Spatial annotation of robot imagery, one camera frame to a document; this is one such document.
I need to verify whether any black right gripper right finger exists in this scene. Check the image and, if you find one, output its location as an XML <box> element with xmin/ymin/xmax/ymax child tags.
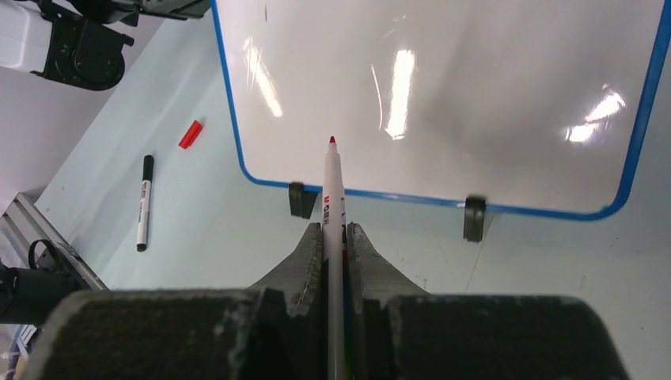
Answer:
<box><xmin>347</xmin><ymin>223</ymin><xmax>629</xmax><ymax>379</ymax></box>

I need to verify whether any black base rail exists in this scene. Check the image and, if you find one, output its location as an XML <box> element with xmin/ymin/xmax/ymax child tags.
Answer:
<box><xmin>1</xmin><ymin>192</ymin><xmax>107</xmax><ymax>368</ymax></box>

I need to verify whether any black left whiteboard stand foot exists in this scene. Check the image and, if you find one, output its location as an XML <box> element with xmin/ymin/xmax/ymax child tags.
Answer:
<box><xmin>288</xmin><ymin>182</ymin><xmax>319</xmax><ymax>219</ymax></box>

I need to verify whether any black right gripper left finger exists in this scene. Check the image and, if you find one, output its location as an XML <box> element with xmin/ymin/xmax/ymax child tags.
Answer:
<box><xmin>22</xmin><ymin>223</ymin><xmax>323</xmax><ymax>379</ymax></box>

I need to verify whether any red marker cap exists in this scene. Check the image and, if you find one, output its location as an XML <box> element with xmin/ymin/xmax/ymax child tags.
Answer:
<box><xmin>178</xmin><ymin>120</ymin><xmax>203</xmax><ymax>150</ymax></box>

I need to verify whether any black whiteboard stand foot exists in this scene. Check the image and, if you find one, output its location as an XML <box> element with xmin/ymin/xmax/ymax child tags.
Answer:
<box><xmin>463</xmin><ymin>196</ymin><xmax>487</xmax><ymax>243</ymax></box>
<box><xmin>288</xmin><ymin>182</ymin><xmax>319</xmax><ymax>219</ymax></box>

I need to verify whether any black right whiteboard stand foot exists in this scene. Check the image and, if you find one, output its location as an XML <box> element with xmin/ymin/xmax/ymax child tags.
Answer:
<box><xmin>463</xmin><ymin>196</ymin><xmax>487</xmax><ymax>243</ymax></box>

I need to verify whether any white blue-framed whiteboard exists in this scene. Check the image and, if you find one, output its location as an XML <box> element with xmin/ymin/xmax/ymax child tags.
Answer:
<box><xmin>212</xmin><ymin>1</ymin><xmax>670</xmax><ymax>221</ymax></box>

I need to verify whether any red whiteboard marker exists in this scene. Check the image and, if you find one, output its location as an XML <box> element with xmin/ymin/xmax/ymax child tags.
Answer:
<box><xmin>322</xmin><ymin>136</ymin><xmax>347</xmax><ymax>379</ymax></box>

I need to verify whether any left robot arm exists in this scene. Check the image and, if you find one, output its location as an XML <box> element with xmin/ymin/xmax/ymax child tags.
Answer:
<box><xmin>1</xmin><ymin>0</ymin><xmax>210</xmax><ymax>91</ymax></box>

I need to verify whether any black whiteboard marker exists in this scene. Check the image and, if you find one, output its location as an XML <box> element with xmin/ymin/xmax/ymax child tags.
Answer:
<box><xmin>136</xmin><ymin>155</ymin><xmax>154</xmax><ymax>252</ymax></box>

